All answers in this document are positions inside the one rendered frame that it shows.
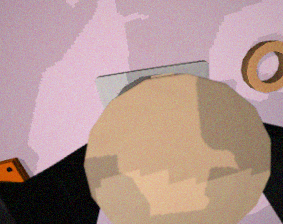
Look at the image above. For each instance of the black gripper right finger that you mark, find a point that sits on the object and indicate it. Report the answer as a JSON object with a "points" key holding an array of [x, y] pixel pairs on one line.
{"points": [[273, 189]]}

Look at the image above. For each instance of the orange ring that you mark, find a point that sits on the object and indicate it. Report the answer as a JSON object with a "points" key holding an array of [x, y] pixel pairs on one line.
{"points": [[250, 63]]}

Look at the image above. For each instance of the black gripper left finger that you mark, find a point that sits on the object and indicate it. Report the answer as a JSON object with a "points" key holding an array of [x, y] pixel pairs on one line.
{"points": [[58, 195]]}

